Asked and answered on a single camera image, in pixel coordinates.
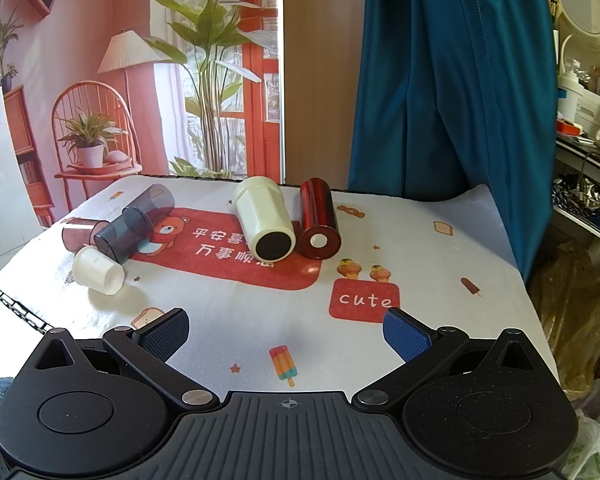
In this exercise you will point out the blue curtain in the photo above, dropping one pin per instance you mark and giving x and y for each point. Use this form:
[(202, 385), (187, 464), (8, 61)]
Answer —
[(455, 85)]

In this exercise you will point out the pink transparent cup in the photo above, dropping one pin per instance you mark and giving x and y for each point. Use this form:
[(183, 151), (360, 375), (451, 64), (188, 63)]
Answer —
[(82, 235)]

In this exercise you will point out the white round mirror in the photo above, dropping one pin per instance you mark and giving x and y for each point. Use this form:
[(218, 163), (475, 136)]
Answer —
[(582, 10)]

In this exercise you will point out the dark grey transparent cup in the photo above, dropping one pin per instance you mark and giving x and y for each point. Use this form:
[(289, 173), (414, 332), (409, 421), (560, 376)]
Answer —
[(122, 235), (152, 205)]

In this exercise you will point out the yellow plastic bag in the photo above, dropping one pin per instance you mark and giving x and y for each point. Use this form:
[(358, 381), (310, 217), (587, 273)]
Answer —
[(575, 310)]

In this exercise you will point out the silver foil packet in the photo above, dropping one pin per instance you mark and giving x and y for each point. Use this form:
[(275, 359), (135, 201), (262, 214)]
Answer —
[(580, 197)]

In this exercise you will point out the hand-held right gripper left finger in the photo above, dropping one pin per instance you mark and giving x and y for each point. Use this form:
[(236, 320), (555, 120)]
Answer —
[(162, 337)]

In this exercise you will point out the red metallic cup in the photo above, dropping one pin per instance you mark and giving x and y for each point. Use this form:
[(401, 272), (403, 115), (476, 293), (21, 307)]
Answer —
[(319, 215)]

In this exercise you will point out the cream faceted cup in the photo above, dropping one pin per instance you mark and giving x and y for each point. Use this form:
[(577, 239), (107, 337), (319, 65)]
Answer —
[(260, 215)]

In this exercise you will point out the white jar blue label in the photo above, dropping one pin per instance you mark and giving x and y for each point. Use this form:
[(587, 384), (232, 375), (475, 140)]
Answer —
[(570, 92)]

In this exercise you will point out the white storage box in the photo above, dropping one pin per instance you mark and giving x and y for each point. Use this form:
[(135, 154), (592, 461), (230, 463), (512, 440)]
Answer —
[(595, 115)]

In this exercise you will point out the printed white table mat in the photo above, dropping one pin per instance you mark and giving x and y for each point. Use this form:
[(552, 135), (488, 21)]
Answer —
[(430, 270)]

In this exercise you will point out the printed room wall poster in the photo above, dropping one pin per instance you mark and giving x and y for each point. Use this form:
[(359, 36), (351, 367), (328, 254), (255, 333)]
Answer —
[(130, 60)]

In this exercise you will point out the white shelf rack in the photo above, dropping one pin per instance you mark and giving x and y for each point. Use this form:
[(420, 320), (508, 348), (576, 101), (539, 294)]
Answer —
[(585, 160)]

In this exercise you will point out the small white cup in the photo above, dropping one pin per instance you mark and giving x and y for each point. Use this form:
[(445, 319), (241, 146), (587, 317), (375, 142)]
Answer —
[(97, 270)]

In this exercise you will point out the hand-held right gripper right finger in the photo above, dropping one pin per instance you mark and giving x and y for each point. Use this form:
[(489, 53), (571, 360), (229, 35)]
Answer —
[(407, 336)]

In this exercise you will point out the white plastic bag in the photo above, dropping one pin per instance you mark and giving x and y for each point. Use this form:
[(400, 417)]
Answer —
[(597, 440)]

